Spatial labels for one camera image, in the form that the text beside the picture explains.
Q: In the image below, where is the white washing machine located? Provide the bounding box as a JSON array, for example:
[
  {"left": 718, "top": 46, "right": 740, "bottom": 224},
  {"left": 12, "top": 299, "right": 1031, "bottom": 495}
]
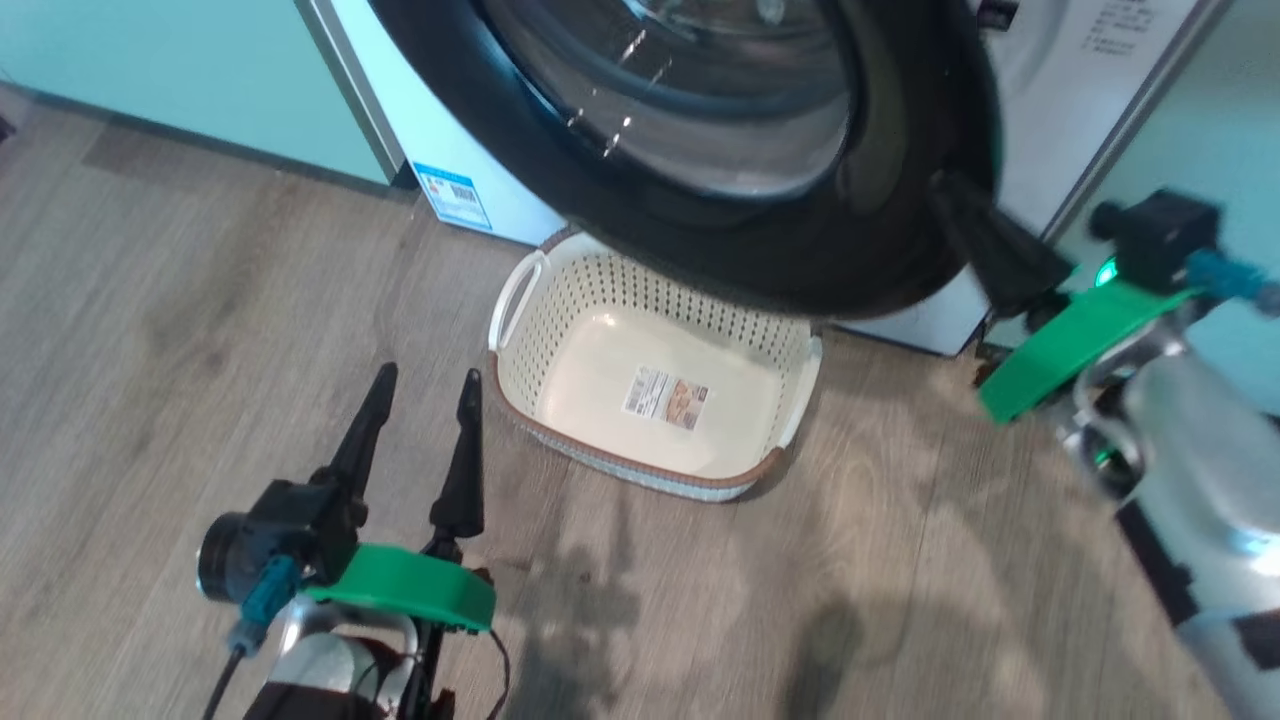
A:
[{"left": 298, "top": 0, "right": 1233, "bottom": 358}]

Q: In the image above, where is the blue white energy label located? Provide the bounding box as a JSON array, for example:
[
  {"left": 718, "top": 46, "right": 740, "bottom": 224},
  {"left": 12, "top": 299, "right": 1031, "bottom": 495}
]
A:
[{"left": 411, "top": 161, "right": 494, "bottom": 234}]

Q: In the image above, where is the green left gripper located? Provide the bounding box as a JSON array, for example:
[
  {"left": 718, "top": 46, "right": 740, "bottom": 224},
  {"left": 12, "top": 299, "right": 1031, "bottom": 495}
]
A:
[{"left": 304, "top": 361, "right": 499, "bottom": 634}]

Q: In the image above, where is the pale green cabinet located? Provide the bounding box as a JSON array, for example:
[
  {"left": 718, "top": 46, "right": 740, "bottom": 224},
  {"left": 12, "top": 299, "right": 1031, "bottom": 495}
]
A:
[
  {"left": 1050, "top": 0, "right": 1280, "bottom": 421},
  {"left": 0, "top": 0, "right": 403, "bottom": 193}
]

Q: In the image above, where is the black round washing machine door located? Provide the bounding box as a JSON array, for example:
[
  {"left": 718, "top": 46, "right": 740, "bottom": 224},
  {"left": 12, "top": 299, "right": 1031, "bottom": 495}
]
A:
[{"left": 368, "top": 0, "right": 1003, "bottom": 322}]

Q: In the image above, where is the cream perforated laundry basket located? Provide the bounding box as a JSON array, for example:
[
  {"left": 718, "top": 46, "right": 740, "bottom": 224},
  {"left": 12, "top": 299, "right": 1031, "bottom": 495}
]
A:
[{"left": 486, "top": 227, "right": 824, "bottom": 504}]

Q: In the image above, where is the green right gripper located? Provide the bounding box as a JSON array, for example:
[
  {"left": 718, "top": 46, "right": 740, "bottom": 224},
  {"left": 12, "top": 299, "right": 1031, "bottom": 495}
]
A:
[{"left": 929, "top": 170, "right": 1201, "bottom": 427}]

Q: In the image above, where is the paper basket label sticker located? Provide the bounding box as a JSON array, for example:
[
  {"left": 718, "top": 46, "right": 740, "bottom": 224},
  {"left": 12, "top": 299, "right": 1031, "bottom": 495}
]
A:
[{"left": 621, "top": 364, "right": 710, "bottom": 432}]

